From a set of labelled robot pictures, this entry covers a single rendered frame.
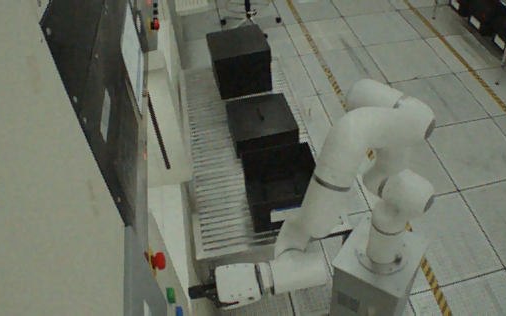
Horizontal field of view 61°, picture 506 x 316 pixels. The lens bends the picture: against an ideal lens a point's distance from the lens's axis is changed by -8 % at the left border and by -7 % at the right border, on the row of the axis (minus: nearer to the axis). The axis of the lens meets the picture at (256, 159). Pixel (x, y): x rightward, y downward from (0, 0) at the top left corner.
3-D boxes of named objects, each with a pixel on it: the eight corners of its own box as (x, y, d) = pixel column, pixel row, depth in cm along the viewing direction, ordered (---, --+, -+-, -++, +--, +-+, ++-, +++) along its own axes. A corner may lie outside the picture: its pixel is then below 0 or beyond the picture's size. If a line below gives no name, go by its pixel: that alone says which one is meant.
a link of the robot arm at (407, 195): (384, 201, 157) (392, 151, 140) (429, 228, 147) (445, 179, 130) (364, 222, 151) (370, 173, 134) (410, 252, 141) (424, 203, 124)
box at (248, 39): (274, 90, 239) (271, 48, 221) (220, 102, 236) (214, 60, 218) (261, 62, 259) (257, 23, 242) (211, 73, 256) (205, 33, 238)
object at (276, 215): (254, 234, 174) (250, 205, 162) (243, 182, 194) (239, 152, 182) (325, 221, 176) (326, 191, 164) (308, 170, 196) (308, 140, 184)
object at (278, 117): (301, 145, 207) (301, 123, 198) (237, 159, 204) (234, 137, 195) (284, 107, 228) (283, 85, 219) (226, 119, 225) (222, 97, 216)
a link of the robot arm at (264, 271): (276, 302, 110) (263, 304, 110) (269, 272, 116) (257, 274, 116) (274, 285, 104) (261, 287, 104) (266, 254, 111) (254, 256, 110)
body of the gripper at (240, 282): (267, 304, 109) (222, 313, 109) (260, 270, 117) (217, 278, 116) (265, 289, 104) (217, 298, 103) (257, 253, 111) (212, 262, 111)
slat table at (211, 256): (341, 318, 225) (353, 228, 172) (224, 342, 221) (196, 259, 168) (286, 148, 318) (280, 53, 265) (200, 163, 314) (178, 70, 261)
